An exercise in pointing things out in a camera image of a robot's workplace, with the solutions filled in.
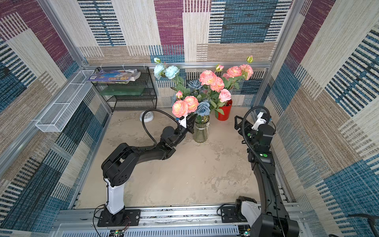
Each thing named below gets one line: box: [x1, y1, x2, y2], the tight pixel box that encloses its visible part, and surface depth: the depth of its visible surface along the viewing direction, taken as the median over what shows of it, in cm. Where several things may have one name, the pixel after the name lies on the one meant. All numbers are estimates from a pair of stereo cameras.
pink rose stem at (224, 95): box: [210, 88, 232, 116], surface depth 67 cm
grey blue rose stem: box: [186, 79, 211, 117], surface depth 76 cm
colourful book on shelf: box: [87, 68, 142, 84], surface depth 83 cm
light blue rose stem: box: [153, 57, 190, 95], surface depth 74 cm
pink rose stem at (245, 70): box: [222, 55, 254, 90], surface depth 72 cm
